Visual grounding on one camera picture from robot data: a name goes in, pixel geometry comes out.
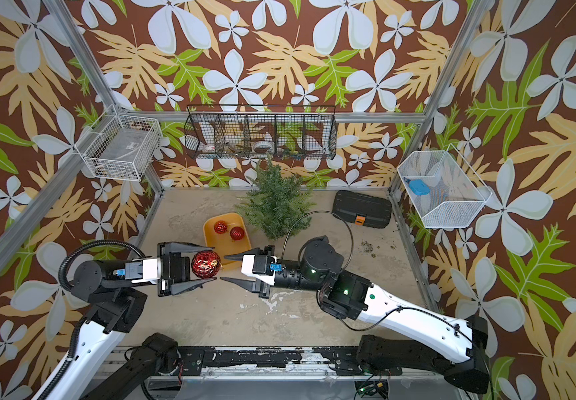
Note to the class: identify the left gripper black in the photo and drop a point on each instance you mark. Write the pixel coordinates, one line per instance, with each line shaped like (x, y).
(174, 269)

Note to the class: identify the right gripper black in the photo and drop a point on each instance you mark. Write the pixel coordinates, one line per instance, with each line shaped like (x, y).
(263, 290)

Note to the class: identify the large red glitter ball ornament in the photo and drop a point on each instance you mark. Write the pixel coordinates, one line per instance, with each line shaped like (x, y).
(206, 264)

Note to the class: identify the red grid-textured ball ornament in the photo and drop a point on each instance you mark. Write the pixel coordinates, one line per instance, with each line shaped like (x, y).
(221, 227)

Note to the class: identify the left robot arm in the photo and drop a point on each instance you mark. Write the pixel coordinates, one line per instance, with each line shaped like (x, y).
(113, 289)

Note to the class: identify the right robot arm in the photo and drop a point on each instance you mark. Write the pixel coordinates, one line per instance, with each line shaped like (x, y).
(398, 334)

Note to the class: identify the small green christmas tree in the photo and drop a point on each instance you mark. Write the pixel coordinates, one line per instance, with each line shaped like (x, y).
(277, 205)

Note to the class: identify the dark red ribbed ball ornament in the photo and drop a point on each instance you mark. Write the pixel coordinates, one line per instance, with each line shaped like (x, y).
(237, 233)

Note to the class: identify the yellow plastic tray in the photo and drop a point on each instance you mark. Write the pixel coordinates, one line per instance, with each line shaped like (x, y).
(222, 243)

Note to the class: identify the black plastic tool case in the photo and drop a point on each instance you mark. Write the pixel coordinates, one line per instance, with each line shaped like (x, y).
(362, 209)

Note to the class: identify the blue object in basket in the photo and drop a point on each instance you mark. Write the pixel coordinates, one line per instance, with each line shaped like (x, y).
(418, 187)

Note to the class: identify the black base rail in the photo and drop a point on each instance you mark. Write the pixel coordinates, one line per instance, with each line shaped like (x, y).
(193, 361)

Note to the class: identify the white wire basket left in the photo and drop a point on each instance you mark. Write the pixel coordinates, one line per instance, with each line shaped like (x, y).
(119, 145)

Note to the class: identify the white wire basket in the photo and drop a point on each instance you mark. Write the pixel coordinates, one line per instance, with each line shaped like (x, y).
(458, 193)
(119, 145)

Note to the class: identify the black wire wall basket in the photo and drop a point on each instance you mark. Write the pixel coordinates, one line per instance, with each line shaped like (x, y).
(299, 132)

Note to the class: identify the aluminium frame post left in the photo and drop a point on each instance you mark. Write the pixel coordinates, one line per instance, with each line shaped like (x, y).
(89, 66)

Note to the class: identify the aluminium frame post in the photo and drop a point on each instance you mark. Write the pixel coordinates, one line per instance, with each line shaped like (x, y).
(89, 66)
(456, 56)

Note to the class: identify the white wire basket right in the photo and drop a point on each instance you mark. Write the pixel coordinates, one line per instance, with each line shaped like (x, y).
(458, 193)

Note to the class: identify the aluminium frame post right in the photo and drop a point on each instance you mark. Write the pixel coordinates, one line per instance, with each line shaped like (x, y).
(456, 56)

